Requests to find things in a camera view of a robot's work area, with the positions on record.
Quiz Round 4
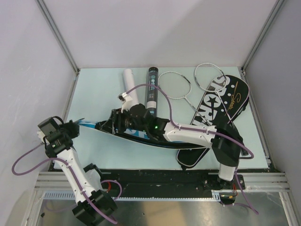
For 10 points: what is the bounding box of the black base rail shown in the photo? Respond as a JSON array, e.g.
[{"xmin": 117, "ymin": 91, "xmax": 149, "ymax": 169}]
[{"xmin": 47, "ymin": 168, "xmax": 246, "ymax": 201}]

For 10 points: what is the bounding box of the white racket right rear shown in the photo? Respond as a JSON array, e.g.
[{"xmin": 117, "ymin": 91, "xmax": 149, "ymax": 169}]
[{"xmin": 194, "ymin": 63, "xmax": 235, "ymax": 127}]

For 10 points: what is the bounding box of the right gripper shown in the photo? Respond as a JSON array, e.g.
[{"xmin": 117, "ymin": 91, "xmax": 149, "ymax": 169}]
[{"xmin": 100, "ymin": 107, "xmax": 147, "ymax": 135}]

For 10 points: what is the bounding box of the left aluminium frame post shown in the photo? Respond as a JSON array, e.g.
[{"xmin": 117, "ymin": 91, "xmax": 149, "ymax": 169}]
[{"xmin": 35, "ymin": 0, "xmax": 79, "ymax": 73}]

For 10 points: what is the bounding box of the white racket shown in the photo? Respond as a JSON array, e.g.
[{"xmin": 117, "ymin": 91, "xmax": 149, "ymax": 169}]
[
  {"xmin": 158, "ymin": 71, "xmax": 209, "ymax": 125},
  {"xmin": 194, "ymin": 63, "xmax": 235, "ymax": 127}
]

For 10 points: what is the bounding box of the aluminium frame post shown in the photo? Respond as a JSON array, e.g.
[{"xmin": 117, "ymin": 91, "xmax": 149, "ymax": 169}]
[
  {"xmin": 241, "ymin": 0, "xmax": 287, "ymax": 72},
  {"xmin": 35, "ymin": 0, "xmax": 79, "ymax": 73}
]

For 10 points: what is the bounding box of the right aluminium frame post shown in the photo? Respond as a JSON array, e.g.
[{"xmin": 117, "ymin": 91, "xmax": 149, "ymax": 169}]
[{"xmin": 241, "ymin": 0, "xmax": 287, "ymax": 72}]

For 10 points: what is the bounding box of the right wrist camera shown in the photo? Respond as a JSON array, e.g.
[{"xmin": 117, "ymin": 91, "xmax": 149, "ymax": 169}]
[{"xmin": 118, "ymin": 92, "xmax": 133, "ymax": 113}]

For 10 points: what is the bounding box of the white shuttlecock tube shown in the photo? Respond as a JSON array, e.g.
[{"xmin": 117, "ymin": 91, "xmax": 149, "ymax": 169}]
[{"xmin": 123, "ymin": 69, "xmax": 139, "ymax": 105}]

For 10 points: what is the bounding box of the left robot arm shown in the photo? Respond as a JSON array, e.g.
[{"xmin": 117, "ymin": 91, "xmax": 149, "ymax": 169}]
[{"xmin": 38, "ymin": 116, "xmax": 117, "ymax": 226}]

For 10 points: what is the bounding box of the blue racket cover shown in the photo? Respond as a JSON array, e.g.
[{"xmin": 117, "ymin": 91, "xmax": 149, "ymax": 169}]
[{"xmin": 78, "ymin": 119, "xmax": 212, "ymax": 150}]

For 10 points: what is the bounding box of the white racket centre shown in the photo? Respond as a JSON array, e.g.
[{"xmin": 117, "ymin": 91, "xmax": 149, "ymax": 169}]
[{"xmin": 158, "ymin": 71, "xmax": 209, "ymax": 125}]

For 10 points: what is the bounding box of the black shuttlecock tube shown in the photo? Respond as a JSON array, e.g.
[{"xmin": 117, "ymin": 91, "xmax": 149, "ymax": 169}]
[{"xmin": 145, "ymin": 67, "xmax": 158, "ymax": 116}]

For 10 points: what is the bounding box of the black racket cover gold script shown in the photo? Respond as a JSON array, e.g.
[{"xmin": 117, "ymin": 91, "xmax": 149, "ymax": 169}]
[{"xmin": 217, "ymin": 75, "xmax": 250, "ymax": 123}]

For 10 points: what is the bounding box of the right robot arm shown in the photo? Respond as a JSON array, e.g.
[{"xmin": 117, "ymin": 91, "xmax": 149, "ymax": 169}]
[{"xmin": 95, "ymin": 104, "xmax": 243, "ymax": 189}]

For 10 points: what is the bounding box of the black racket cover front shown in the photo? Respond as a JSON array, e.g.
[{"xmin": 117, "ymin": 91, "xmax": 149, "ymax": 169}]
[{"xmin": 176, "ymin": 75, "xmax": 230, "ymax": 170}]

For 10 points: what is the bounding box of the light green table mat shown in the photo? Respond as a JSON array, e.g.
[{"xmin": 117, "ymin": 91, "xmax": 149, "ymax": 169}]
[{"xmin": 68, "ymin": 66, "xmax": 268, "ymax": 170}]

